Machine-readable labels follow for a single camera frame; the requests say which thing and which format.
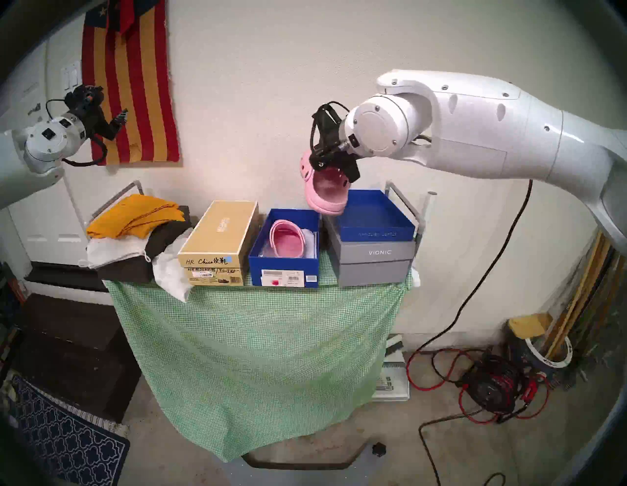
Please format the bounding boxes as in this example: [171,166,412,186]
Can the green checkered tablecloth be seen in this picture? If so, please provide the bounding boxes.
[104,245,414,462]

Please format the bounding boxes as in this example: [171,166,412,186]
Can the white drawstring dust bag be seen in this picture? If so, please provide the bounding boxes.
[78,234,157,269]

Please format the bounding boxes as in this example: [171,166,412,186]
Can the grey metal cart handle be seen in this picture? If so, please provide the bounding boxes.
[385,180,424,241]
[91,180,145,221]

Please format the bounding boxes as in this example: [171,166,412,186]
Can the black cable reel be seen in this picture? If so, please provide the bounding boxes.
[460,355,525,417]

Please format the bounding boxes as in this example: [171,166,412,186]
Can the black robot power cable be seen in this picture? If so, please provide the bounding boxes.
[407,180,533,353]

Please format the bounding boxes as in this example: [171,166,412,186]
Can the pink clog shoe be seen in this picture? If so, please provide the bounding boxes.
[300,149,350,216]
[269,219,307,259]

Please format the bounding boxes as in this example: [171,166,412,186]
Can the red extension cable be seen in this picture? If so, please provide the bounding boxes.
[406,345,549,424]

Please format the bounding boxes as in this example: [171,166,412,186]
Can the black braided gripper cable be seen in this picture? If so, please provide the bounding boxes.
[310,100,351,147]

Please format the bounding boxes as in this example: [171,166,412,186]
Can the white flat labelled box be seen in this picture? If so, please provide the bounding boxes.
[372,333,410,402]

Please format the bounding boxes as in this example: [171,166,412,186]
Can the dark brown shoe box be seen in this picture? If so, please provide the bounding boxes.
[96,205,194,284]

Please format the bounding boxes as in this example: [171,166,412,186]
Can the blue shoe box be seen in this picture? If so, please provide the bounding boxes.
[248,209,321,289]

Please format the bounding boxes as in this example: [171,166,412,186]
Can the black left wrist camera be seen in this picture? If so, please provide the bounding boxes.
[72,84,104,106]

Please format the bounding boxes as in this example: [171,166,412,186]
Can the white plastic tube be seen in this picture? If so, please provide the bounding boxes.
[421,191,437,236]

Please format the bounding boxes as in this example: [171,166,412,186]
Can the white crumpled cloth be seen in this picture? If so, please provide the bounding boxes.
[152,228,194,303]

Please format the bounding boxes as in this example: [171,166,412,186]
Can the black floor cable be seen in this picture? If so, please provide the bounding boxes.
[418,414,505,486]

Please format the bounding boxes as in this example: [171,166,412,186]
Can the orange folded cloth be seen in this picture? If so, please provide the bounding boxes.
[87,194,186,240]

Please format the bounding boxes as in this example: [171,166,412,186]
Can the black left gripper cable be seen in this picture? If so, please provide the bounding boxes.
[47,98,108,167]

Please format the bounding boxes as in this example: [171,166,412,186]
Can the white light switch plate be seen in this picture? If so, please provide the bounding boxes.
[61,61,83,91]

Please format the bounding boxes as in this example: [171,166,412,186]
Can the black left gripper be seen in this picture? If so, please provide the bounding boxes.
[66,96,129,141]

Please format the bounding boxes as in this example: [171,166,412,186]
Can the red yellow striped flag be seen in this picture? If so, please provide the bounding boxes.
[81,0,181,166]

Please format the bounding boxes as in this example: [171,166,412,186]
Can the white panel door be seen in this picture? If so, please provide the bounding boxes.
[0,29,113,290]

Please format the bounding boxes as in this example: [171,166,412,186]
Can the tan shoe box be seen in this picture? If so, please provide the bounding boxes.
[177,200,259,287]

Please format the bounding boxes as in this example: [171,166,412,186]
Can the dark curved base bar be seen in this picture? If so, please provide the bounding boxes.
[241,441,373,471]

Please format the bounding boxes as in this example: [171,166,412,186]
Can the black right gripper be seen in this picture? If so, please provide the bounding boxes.
[310,104,361,183]

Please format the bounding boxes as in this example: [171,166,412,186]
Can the blue patterned rug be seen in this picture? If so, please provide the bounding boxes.
[0,375,130,486]

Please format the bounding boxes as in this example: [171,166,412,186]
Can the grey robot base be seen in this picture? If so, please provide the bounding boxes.
[216,438,392,486]

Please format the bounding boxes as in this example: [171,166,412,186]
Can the dark wooden step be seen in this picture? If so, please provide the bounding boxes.
[10,294,143,423]

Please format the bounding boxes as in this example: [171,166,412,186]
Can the blue white ceramic pot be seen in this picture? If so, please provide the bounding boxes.
[507,326,574,388]

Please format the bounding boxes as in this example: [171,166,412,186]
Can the wooden sticks bundle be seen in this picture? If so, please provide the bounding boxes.
[541,230,627,363]

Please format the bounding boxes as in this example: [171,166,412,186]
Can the black door sill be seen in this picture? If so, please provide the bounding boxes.
[24,262,108,293]

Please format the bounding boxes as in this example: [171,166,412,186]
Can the blue shoe box lid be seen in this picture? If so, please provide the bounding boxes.
[329,190,417,243]

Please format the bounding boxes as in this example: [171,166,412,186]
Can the grey Vionic shoe box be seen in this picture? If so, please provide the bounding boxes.
[322,206,417,288]

